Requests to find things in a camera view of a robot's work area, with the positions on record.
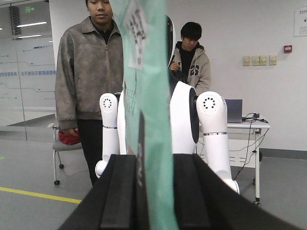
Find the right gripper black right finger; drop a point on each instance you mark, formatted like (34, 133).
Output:
(204, 202)

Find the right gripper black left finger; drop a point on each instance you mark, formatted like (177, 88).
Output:
(110, 204)

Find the teal goji berry pouch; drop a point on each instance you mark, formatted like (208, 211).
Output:
(142, 24)

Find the white desk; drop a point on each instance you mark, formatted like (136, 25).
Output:
(244, 143)

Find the grey chair with red bag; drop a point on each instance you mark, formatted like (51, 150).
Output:
(57, 147)

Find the white humanoid robot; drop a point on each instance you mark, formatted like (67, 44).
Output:
(189, 114)

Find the grey laptop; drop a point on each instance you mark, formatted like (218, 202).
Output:
(234, 110)

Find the person in beige hoodie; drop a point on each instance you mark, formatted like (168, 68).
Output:
(190, 64)

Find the person in grey jacket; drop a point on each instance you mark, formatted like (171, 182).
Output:
(89, 64)

